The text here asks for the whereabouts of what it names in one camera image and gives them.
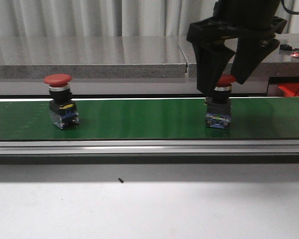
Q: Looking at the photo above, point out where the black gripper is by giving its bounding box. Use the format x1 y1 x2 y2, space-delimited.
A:
186 0 287 96

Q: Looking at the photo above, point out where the red mushroom button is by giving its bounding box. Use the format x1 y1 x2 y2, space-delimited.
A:
205 74 236 129
44 74 79 129

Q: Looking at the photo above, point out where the small sensor circuit board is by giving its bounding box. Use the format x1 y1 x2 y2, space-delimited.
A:
280 44 299 58

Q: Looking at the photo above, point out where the red plastic tray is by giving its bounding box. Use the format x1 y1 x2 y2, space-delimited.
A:
278 83 299 97

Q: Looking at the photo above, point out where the green conveyor belt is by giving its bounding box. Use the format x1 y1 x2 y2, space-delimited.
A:
0 98 299 140

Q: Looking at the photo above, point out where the white pleated curtain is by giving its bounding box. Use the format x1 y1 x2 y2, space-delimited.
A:
0 0 299 38

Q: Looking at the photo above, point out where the aluminium conveyor frame rail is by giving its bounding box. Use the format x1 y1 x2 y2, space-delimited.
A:
0 139 299 155

